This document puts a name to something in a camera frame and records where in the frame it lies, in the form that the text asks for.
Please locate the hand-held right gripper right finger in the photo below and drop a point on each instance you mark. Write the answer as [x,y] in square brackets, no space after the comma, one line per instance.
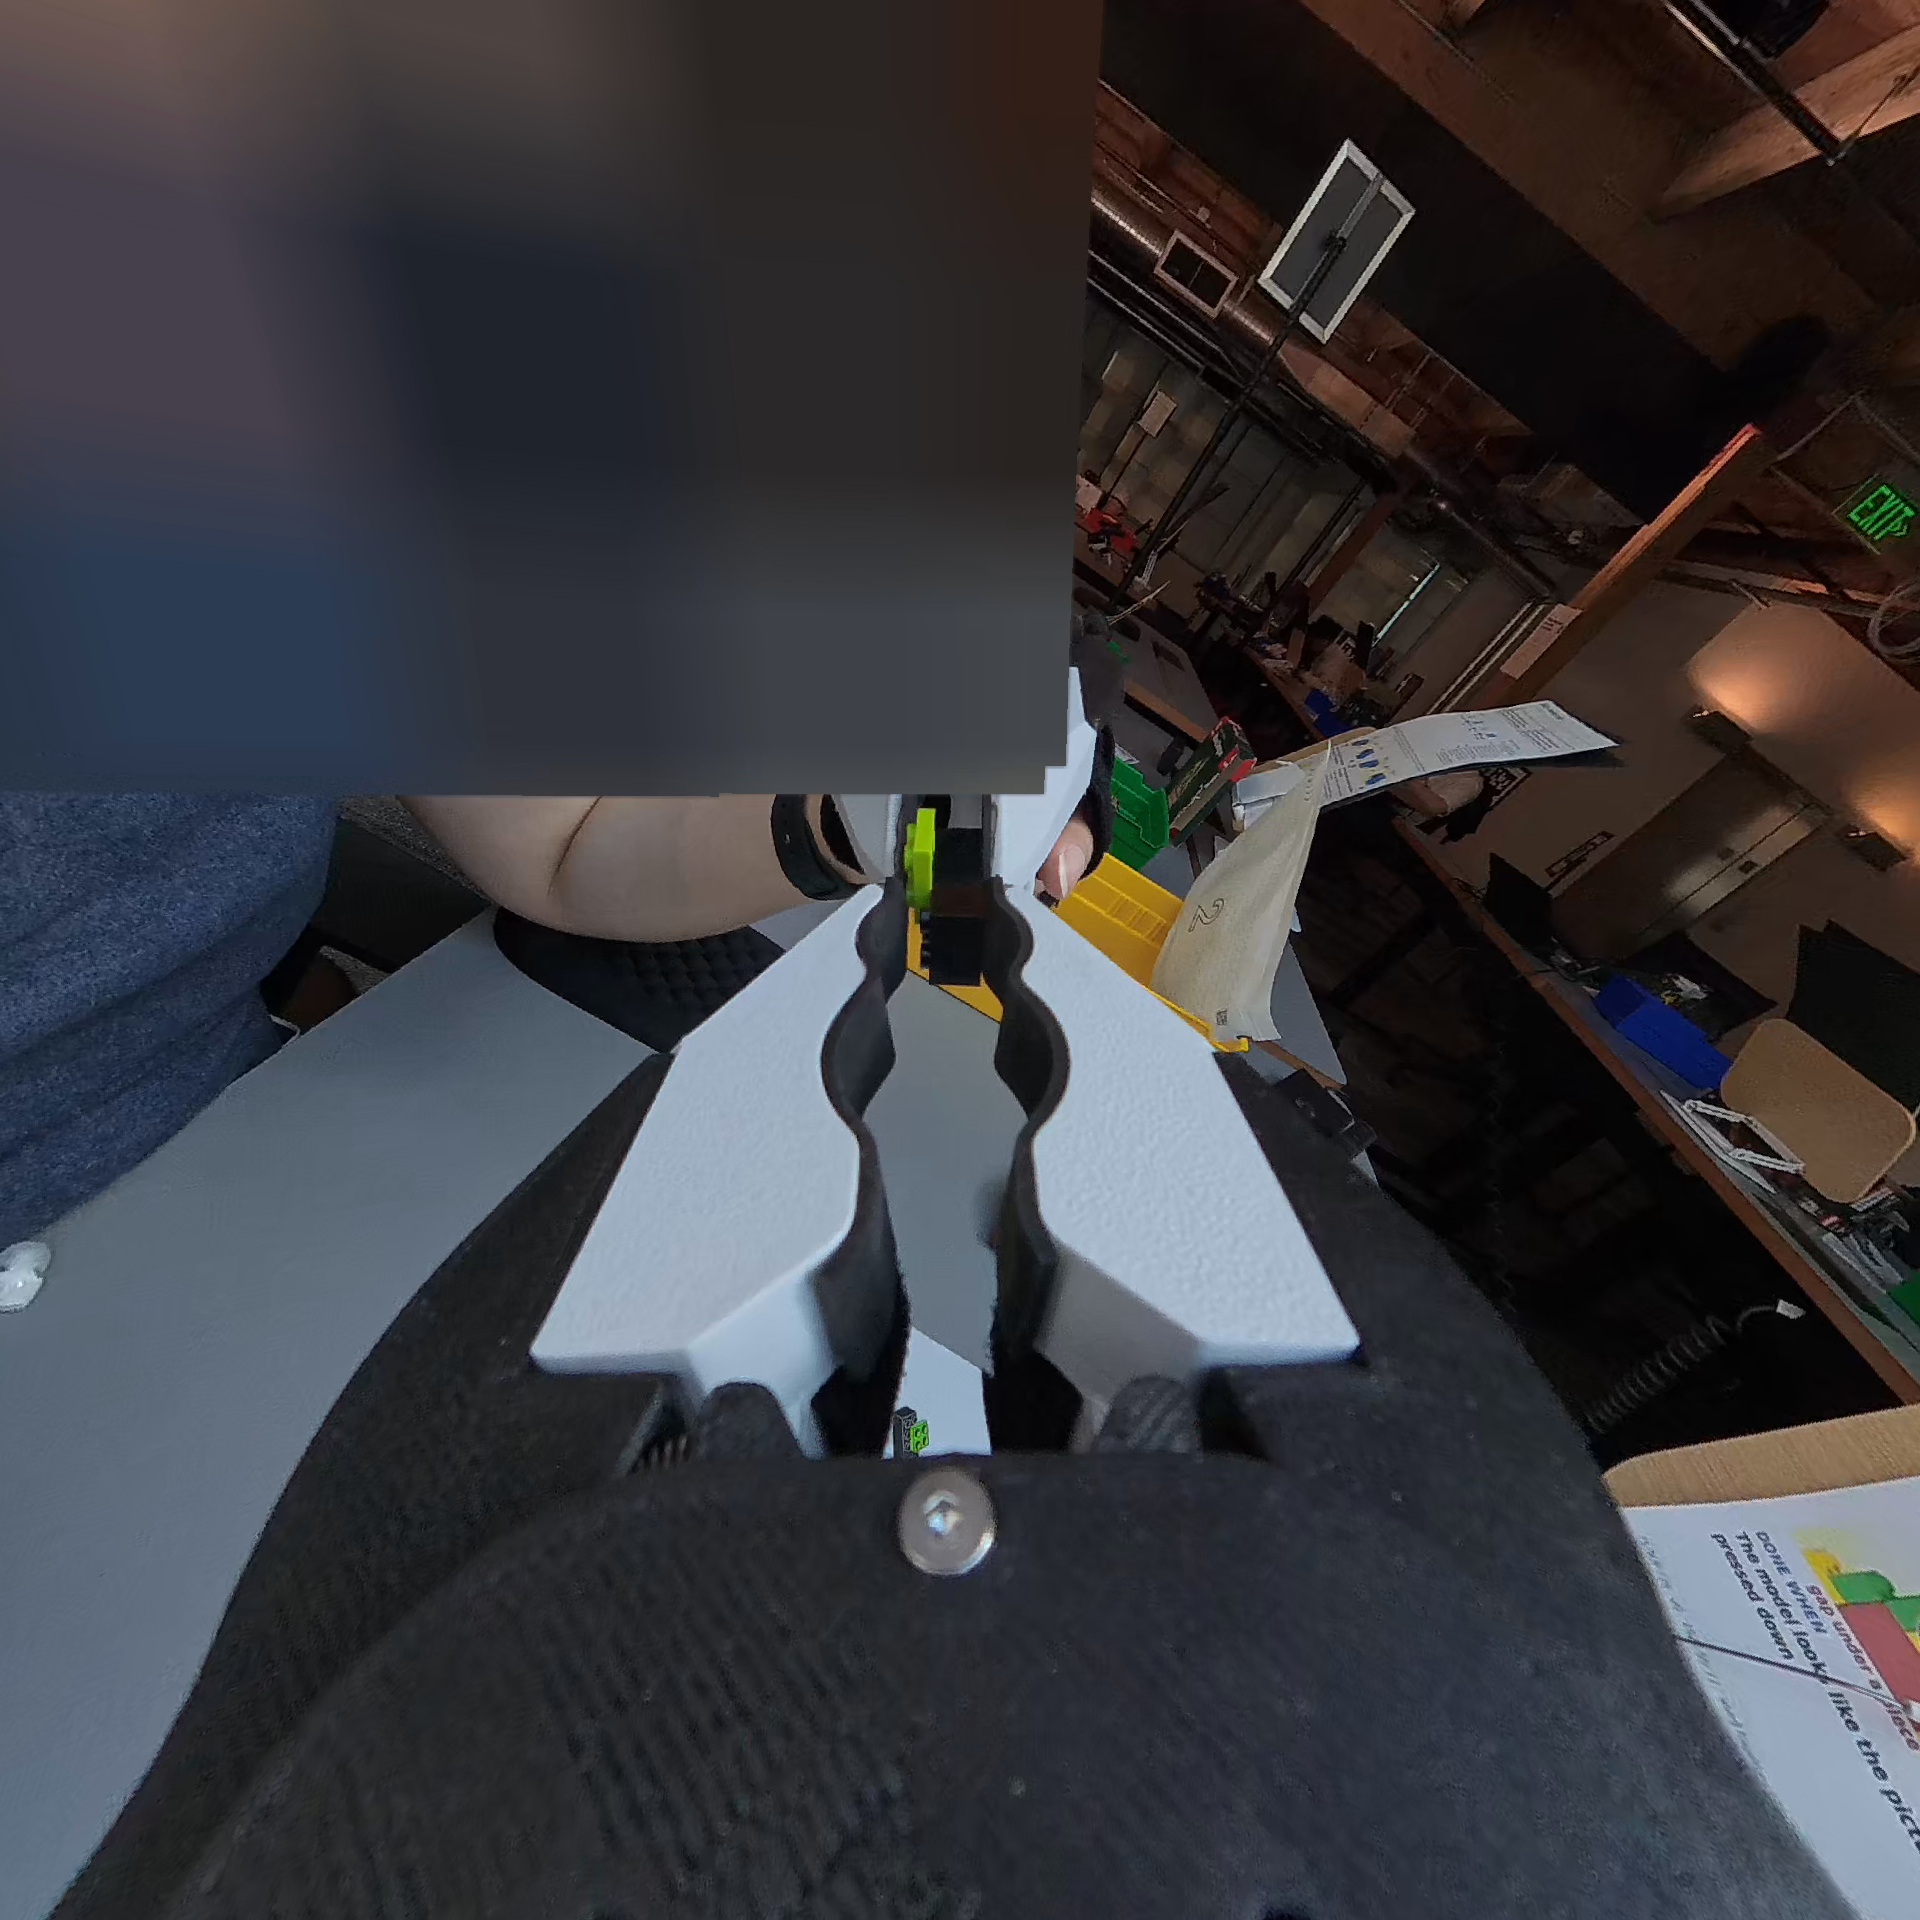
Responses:
[1186,1186]

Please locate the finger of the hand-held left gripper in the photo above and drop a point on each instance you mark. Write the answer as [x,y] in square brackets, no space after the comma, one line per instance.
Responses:
[1027,834]
[868,834]

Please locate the green exit sign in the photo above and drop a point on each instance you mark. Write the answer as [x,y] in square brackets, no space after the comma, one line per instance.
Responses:
[1883,515]

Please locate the printed instruction sheet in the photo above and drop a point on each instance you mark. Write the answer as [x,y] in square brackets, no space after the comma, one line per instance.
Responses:
[1770,1664]

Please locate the white earphone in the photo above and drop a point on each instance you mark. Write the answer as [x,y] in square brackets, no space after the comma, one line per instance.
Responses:
[23,1278]

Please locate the person's left forearm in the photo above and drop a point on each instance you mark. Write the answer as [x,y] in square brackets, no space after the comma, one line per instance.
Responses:
[662,869]

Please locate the black laptop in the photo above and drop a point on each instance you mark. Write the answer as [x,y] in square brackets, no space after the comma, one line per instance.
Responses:
[1523,901]

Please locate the long wooden workbench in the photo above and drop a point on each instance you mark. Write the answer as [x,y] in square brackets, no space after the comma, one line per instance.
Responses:
[1799,1277]

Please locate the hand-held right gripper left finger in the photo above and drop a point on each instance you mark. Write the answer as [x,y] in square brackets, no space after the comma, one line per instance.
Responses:
[722,1186]

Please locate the person's left hand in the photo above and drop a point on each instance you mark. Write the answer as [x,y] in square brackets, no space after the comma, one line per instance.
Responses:
[1069,867]

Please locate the white truss model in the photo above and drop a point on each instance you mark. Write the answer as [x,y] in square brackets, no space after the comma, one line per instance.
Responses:
[1740,1138]

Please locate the wall sconce lamp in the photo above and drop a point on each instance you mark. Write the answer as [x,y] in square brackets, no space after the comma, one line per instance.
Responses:
[1730,728]

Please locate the black desk clamp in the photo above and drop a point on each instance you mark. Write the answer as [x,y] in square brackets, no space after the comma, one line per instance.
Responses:
[1333,1123]

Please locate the ceiling air vent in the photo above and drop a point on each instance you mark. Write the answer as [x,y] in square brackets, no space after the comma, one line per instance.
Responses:
[1197,271]

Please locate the green plastic bin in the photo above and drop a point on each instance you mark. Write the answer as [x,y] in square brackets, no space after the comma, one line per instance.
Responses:
[1138,811]

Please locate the long printed leaflet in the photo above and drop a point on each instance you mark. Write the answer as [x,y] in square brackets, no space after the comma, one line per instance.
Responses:
[1478,743]

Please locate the person's blue shirt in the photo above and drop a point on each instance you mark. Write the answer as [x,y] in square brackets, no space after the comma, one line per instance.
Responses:
[137,990]

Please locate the plywood chair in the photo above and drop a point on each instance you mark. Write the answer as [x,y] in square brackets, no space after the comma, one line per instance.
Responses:
[1815,1109]

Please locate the blue plastic bin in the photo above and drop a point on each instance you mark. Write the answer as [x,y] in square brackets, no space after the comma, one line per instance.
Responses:
[1659,1037]

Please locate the dark green and red box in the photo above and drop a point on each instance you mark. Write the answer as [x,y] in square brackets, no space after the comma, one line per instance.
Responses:
[1212,774]

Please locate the yellow plastic bin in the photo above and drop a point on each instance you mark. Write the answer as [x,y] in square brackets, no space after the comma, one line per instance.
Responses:
[1119,909]

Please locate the black wristband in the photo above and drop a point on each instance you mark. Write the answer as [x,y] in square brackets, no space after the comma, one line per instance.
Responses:
[797,858]

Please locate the black mesh pad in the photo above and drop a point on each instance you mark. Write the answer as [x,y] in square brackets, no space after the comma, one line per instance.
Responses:
[629,974]

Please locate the light panel on stand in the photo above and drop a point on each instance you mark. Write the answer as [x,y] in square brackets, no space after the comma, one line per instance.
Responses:
[1335,242]

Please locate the black and lime brick assembly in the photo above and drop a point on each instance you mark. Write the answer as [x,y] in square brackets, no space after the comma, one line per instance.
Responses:
[954,931]

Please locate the grey desk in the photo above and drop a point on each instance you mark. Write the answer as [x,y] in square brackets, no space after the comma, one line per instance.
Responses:
[226,1202]

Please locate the white cloth bag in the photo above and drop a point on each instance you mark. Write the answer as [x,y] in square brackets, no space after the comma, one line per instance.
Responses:
[1230,931]

